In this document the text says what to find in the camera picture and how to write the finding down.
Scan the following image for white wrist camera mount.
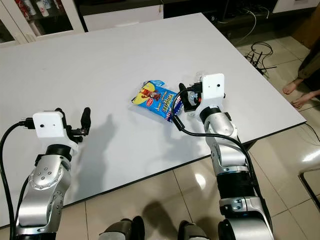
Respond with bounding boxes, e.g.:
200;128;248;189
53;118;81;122
32;111;79;153
195;73;226;117

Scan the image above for white glass door cabinet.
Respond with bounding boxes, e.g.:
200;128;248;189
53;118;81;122
0;0;86;47

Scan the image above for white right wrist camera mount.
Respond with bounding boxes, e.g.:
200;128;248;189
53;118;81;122
195;73;226;117

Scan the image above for black floor cable tangle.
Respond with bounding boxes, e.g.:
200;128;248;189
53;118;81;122
245;41;279;71

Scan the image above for blue yellow snack bag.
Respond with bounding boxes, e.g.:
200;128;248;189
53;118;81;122
131;80;182;122

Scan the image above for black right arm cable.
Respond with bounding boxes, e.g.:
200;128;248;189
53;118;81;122
171;92;263;201

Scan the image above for barefoot person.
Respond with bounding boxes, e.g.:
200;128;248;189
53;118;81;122
282;42;320;110

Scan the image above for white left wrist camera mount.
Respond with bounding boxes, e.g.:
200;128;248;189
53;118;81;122
32;111;79;153

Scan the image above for white floor cable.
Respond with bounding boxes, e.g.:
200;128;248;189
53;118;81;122
230;7;259;46

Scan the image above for robot left leg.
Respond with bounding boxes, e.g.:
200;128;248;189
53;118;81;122
99;216;146;240

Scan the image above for clear plastic bottle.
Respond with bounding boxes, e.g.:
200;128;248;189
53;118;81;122
193;71;206;84

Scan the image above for white drawer unit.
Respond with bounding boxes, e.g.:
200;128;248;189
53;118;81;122
80;5;164;33

